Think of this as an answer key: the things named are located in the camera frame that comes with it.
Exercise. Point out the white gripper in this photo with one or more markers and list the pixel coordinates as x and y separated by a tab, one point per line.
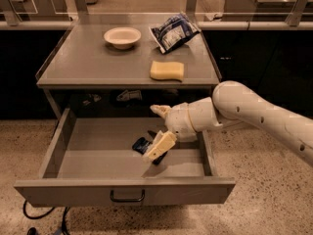
178	121

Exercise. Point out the blue rxbar blueberry wrapper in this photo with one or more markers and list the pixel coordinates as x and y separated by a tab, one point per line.
142	145

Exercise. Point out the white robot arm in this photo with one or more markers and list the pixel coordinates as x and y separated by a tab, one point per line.
230	104

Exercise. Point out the open grey top drawer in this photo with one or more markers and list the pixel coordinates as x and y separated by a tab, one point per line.
89	157

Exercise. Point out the grey metal counter cabinet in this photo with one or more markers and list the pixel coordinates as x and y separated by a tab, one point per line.
85	61

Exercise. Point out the background steel counter right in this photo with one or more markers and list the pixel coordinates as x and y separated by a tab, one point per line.
257	10

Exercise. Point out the yellow sponge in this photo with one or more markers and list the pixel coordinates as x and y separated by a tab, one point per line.
167	70

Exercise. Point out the blue white chip bag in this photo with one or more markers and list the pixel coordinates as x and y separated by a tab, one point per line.
174	33

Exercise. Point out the white paper bowl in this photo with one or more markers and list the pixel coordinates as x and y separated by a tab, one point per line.
122	38

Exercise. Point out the background grey table left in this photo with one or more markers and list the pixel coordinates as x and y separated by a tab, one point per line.
34	10

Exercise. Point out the black drawer handle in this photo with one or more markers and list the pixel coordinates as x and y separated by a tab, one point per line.
119	196

